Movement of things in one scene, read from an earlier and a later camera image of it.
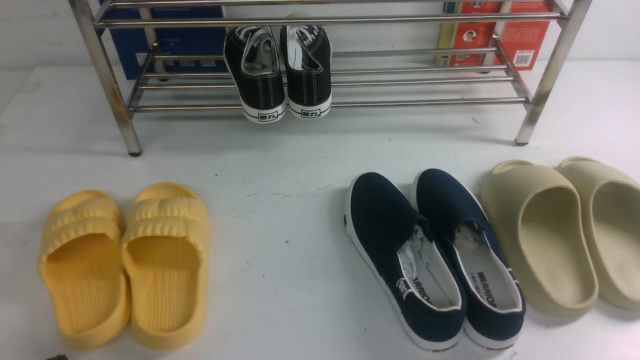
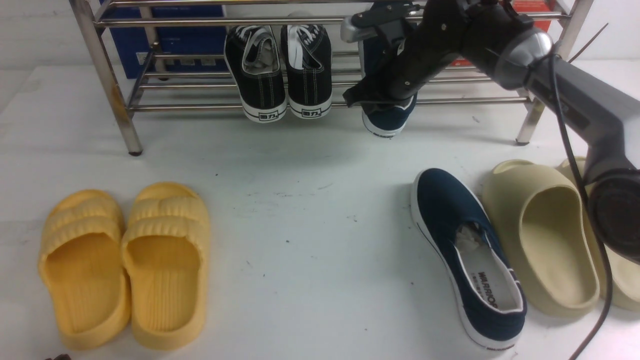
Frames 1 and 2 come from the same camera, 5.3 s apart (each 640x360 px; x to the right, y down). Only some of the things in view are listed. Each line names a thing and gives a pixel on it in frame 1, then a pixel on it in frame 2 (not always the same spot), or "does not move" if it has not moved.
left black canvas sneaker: (253, 56) does not move
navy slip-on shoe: (398, 253) → (385, 121)
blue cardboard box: (131, 46) does not move
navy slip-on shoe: (494, 306) does not move
